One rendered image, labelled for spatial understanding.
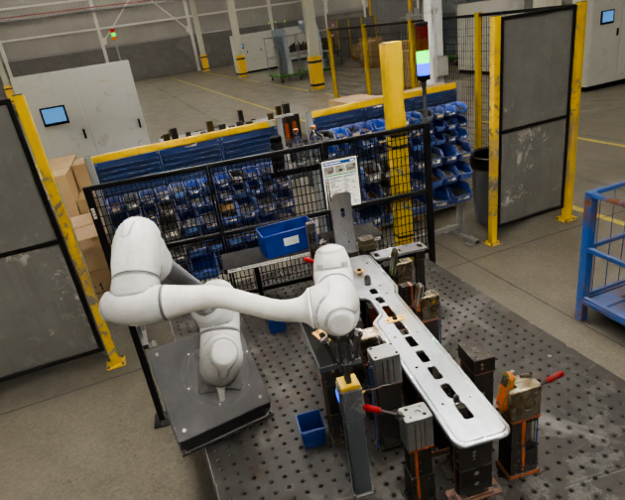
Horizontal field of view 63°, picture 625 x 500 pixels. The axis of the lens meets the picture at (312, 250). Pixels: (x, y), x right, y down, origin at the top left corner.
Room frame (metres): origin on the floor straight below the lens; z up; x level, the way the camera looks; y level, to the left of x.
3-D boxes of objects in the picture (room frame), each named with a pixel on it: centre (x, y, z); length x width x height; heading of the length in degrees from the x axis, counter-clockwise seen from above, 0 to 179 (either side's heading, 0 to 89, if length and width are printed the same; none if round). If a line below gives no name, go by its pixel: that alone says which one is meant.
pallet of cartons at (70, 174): (6.00, 2.60, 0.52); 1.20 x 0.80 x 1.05; 15
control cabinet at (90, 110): (8.13, 3.09, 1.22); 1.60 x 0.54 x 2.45; 108
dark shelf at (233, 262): (2.65, 0.06, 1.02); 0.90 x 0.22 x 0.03; 100
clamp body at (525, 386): (1.26, -0.58, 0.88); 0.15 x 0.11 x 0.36; 100
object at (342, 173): (2.82, -0.22, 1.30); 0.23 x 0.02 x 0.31; 100
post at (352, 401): (1.26, -0.05, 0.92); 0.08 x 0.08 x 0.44; 10
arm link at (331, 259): (1.25, -0.05, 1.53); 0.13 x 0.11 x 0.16; 178
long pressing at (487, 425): (1.78, -0.30, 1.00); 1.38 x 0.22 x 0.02; 10
